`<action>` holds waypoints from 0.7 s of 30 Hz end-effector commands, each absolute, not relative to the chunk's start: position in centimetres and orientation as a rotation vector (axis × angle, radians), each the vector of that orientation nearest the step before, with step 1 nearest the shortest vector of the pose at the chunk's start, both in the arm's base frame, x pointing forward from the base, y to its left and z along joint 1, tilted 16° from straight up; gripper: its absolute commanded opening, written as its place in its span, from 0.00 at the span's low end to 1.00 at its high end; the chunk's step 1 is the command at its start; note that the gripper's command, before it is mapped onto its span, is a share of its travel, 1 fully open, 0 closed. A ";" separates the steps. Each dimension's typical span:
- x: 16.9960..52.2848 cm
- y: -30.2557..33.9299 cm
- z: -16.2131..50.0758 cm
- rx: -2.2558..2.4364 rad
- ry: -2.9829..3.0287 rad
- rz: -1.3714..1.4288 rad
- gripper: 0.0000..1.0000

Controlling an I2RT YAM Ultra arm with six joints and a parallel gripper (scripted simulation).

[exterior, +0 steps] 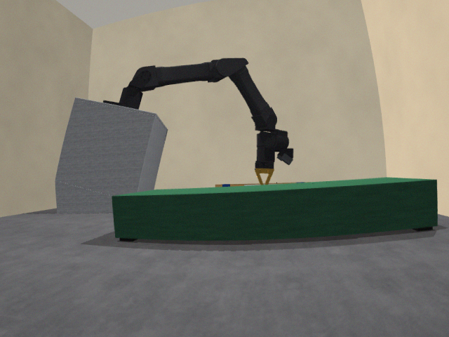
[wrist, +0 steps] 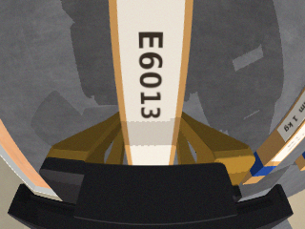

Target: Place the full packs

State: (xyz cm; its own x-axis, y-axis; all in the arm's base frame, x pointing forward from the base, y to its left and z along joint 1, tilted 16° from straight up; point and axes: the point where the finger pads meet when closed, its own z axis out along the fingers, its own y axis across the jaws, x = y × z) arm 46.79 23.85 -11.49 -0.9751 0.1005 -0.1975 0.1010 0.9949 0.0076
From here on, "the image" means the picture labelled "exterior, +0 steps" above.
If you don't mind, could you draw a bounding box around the low green platform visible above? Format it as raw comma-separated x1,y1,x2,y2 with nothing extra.
112,177,438,242

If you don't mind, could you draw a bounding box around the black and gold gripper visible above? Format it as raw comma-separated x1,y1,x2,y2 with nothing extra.
255,146,274,185

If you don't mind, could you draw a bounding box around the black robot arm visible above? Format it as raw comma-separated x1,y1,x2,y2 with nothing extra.
103,58,293,165

